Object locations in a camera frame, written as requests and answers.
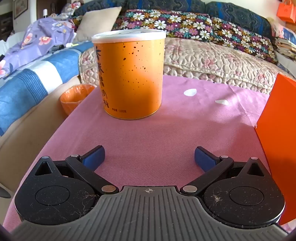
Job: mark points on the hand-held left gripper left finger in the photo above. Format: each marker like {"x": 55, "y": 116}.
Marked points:
{"x": 93, "y": 158}

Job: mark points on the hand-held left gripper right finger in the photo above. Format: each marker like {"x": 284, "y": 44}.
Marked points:
{"x": 204, "y": 160}

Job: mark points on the orange cardboard box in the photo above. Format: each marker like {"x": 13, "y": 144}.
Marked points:
{"x": 279, "y": 139}

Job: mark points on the pink tablecloth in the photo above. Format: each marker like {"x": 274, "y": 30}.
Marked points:
{"x": 161, "y": 129}

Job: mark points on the orange lined waste bin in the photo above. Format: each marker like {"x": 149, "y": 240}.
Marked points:
{"x": 74, "y": 95}

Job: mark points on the beige sofa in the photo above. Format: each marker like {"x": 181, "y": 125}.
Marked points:
{"x": 27, "y": 141}

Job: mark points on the orange canister with white lid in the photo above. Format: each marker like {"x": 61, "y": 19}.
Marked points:
{"x": 131, "y": 76}

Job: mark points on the beige quilted bedspread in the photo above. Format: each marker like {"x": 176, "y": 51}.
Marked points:
{"x": 208, "y": 62}

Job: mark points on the blue white striped blanket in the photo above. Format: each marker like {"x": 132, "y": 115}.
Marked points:
{"x": 23, "y": 88}

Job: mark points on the floral daisy print cushion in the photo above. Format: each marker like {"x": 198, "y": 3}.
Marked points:
{"x": 166, "y": 22}
{"x": 242, "y": 39}

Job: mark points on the purple floral cloth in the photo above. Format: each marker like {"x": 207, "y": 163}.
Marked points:
{"x": 39, "y": 39}

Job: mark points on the beige pillow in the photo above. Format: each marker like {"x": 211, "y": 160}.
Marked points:
{"x": 97, "y": 25}

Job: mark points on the stack of magazines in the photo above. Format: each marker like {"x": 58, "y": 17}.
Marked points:
{"x": 285, "y": 46}

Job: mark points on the blue patterned sofa back cushion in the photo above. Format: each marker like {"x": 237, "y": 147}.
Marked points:
{"x": 150, "y": 5}
{"x": 240, "y": 16}

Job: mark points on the small white bottle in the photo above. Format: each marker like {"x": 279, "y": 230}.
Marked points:
{"x": 45, "y": 13}

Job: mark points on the orange gift bag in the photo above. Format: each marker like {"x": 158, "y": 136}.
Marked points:
{"x": 286, "y": 10}

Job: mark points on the wall picture frame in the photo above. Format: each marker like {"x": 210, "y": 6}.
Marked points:
{"x": 17, "y": 8}

